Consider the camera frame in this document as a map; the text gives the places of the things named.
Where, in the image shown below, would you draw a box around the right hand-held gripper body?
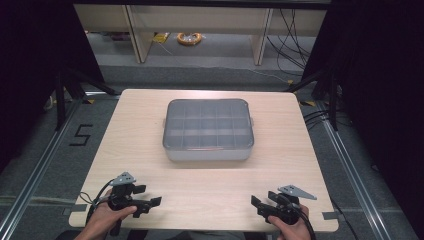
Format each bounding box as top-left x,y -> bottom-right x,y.
256,184 -> 318,226

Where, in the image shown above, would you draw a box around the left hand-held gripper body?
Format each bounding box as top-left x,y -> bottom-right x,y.
107,171 -> 151,219

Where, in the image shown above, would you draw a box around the grey compartment storage box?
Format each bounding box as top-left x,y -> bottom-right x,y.
164,145 -> 253,163

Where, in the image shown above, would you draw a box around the clear plastic compartment box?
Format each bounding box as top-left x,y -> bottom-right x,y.
162,98 -> 256,152

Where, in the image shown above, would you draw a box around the person's right hand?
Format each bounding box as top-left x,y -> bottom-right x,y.
267,204 -> 313,240

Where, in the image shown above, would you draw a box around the person's left hand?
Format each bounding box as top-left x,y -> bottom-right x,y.
86,189 -> 138,240

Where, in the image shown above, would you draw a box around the grey tape strip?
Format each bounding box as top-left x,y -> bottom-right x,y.
62,203 -> 88,217

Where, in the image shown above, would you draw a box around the black metal stand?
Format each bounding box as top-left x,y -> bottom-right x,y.
283,66 -> 340,132
54,66 -> 122,132

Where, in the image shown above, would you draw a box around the yellow packet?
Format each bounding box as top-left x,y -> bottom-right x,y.
152,32 -> 171,45

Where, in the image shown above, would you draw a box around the orange tape roll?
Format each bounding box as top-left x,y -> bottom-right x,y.
176,31 -> 204,47

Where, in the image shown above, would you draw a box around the black curtain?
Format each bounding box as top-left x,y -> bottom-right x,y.
300,0 -> 424,236
0,0 -> 106,175

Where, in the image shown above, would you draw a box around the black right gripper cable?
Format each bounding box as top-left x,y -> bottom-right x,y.
290,203 -> 317,240

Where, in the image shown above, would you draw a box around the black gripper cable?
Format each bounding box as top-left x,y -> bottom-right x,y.
85,179 -> 116,226
290,203 -> 317,240

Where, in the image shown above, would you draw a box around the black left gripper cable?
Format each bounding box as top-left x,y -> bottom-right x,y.
85,179 -> 116,226

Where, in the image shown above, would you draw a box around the aluminium floor rail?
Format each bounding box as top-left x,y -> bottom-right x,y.
0,96 -> 85,240
315,99 -> 392,240

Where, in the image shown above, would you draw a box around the black floor cables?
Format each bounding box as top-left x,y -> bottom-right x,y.
302,109 -> 335,132

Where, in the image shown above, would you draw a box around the bundle of black cables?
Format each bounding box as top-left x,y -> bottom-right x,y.
265,8 -> 313,78

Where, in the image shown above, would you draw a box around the white desk frame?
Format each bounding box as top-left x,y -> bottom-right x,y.
73,3 -> 328,67

